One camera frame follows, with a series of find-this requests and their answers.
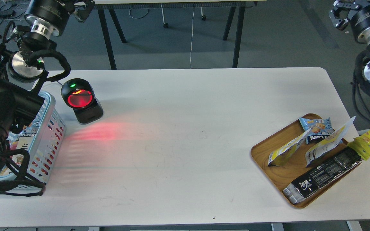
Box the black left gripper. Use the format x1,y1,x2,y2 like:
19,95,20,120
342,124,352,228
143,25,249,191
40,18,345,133
24,0,95,37

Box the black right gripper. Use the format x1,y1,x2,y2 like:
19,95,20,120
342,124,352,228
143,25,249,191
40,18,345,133
329,0,370,44

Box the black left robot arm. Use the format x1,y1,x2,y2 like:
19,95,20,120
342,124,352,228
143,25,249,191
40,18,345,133
0,0,95,196

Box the blue snack bag in basket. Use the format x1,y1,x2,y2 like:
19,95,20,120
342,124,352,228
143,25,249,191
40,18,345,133
19,124,40,137

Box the light blue plastic basket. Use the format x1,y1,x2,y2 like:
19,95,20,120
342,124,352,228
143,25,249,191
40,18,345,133
0,91,66,196

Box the white snack pack in basket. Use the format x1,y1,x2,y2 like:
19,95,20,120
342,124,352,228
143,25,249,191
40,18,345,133
0,136,34,177

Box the long black snack package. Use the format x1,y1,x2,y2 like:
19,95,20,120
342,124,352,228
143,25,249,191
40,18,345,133
282,147,363,204

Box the black leg background table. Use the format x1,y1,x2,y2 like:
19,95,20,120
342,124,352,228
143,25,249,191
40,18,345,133
83,0,258,70

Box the black barcode scanner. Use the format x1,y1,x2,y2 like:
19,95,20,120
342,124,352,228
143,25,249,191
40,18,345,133
61,78,104,124

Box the wooden tray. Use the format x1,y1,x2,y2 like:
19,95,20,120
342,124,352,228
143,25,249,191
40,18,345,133
251,119,363,209

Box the black floor cables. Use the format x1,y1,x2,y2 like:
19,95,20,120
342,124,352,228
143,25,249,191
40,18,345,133
0,0,31,40

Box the white hanging cable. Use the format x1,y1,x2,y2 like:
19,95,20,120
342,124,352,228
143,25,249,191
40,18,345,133
190,6,195,69

